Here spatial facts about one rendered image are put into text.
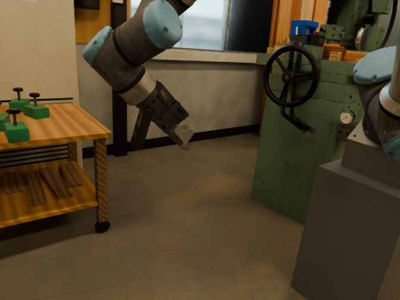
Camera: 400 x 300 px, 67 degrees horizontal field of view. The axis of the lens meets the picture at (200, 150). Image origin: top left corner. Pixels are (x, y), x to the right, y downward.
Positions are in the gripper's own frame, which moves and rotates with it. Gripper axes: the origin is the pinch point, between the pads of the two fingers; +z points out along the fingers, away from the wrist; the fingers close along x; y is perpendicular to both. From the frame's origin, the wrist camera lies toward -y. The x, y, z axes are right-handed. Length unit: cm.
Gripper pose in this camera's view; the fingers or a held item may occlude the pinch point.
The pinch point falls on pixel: (183, 148)
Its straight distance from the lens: 86.9
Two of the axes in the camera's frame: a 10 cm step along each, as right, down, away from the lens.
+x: -4.4, -3.8, 8.1
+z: 5.5, 6.0, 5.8
